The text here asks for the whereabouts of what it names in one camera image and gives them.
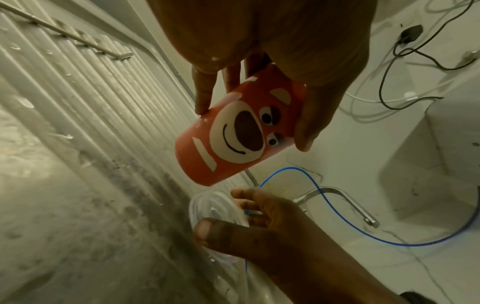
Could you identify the person's right hand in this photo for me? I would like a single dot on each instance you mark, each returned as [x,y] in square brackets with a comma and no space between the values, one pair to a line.
[300,246]

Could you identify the person's left hand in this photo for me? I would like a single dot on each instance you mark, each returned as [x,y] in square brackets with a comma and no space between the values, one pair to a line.
[281,29]

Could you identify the clear plastic lid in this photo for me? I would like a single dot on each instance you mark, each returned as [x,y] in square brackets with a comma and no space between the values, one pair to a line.
[217,207]

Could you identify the pink steel tumbler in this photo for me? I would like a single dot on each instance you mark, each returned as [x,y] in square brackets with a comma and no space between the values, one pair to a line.
[232,127]

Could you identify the bent metal straw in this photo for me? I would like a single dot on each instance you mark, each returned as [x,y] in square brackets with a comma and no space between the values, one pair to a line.
[75,35]

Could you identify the thin blue tube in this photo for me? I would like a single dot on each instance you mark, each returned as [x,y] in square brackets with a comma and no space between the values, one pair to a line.
[337,213]

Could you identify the metal faucet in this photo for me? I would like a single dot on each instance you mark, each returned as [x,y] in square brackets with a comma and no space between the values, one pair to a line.
[356,207]

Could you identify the black right wrist band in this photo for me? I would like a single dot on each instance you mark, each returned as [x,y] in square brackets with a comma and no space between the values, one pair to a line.
[416,298]

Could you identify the black power plug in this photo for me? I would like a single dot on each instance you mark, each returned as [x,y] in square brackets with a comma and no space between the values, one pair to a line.
[410,32]

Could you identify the large white box appliance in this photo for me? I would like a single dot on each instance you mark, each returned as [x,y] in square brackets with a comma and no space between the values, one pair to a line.
[431,178]

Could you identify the stainless steel sink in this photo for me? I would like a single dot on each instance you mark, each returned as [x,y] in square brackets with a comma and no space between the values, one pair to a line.
[93,178]

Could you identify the metal wall clip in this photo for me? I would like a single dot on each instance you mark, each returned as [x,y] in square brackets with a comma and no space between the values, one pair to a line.
[468,56]

